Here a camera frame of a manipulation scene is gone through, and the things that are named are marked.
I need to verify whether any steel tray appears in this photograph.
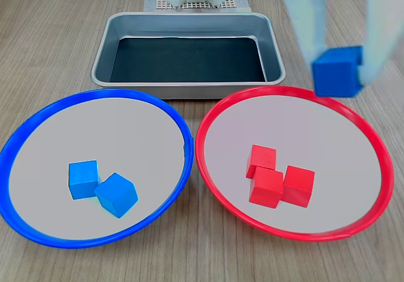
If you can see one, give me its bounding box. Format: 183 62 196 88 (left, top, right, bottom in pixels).
90 11 287 100

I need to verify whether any blue-rimmed white plate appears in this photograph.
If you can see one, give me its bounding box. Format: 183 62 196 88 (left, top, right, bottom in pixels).
0 88 194 250

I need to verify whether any black tray mat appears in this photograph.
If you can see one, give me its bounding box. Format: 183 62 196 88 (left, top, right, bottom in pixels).
109 36 268 83

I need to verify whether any red-rimmed white plate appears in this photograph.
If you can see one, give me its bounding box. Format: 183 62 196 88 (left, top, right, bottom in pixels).
194 85 395 243

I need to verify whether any blue cube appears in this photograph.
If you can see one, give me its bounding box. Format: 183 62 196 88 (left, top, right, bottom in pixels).
68 160 101 200
311 45 365 98
94 172 140 219

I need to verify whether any red cube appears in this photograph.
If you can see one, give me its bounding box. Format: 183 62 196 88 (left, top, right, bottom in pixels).
248 167 284 209
246 144 278 179
282 165 316 208

